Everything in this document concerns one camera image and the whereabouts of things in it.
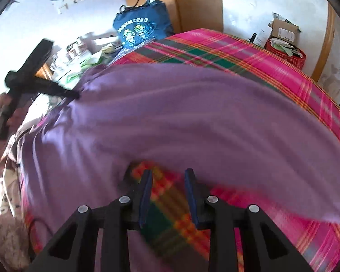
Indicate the printed mesh door curtain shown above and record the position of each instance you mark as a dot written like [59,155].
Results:
[337,73]

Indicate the person's left forearm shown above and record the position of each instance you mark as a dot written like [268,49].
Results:
[5,119]

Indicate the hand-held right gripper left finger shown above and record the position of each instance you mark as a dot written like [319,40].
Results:
[146,198]

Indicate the cluttered white side table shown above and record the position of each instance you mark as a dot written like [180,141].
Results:
[82,59]

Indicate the cardboard box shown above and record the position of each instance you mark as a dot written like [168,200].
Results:
[284,29]

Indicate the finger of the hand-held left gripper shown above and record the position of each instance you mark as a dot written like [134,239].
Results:
[56,89]

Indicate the purple fleece pants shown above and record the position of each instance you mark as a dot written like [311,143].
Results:
[187,124]

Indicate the pink green plaid blanket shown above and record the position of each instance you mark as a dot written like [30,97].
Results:
[243,53]

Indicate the blue tote bag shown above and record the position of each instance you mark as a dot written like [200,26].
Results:
[141,25]

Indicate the wooden wardrobe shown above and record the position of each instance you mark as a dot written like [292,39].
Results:
[198,2]

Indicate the red basket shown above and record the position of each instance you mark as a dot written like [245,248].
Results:
[291,58]

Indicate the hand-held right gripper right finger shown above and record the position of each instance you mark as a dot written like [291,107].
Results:
[190,198]

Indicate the wooden door frame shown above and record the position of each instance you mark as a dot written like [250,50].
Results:
[324,42]

